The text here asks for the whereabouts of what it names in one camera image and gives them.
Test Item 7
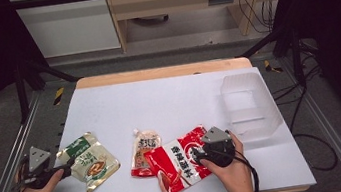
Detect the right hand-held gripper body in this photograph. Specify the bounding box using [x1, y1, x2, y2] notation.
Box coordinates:
[192, 123, 239, 172]

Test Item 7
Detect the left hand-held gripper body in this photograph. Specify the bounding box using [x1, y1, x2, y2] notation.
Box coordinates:
[13, 142, 68, 192]

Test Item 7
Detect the red and white seasoning packet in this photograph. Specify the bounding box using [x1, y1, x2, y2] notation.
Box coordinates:
[139, 123, 218, 192]

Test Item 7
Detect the cream and green sauce packet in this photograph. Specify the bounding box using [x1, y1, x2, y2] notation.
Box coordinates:
[52, 127, 125, 192]

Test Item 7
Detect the clear plastic container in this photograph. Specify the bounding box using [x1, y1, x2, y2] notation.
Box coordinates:
[217, 68, 286, 147]

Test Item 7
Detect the spouted sauce pouch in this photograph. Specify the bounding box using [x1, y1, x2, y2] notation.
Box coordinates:
[125, 125, 167, 180]

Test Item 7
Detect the person's right hand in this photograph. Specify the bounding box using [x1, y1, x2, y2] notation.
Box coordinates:
[196, 128, 258, 192]

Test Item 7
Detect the white table sheet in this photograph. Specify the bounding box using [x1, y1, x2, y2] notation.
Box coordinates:
[28, 57, 317, 192]

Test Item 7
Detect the black metal stand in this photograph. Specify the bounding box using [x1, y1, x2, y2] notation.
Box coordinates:
[11, 53, 84, 125]
[233, 23, 309, 95]

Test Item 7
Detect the white cabinet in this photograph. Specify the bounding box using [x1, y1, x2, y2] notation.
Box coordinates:
[9, 0, 122, 64]

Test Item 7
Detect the light wooden desk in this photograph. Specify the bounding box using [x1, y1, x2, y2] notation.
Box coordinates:
[104, 0, 298, 56]

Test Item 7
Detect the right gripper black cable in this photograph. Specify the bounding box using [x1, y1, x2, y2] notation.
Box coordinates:
[230, 149, 262, 192]

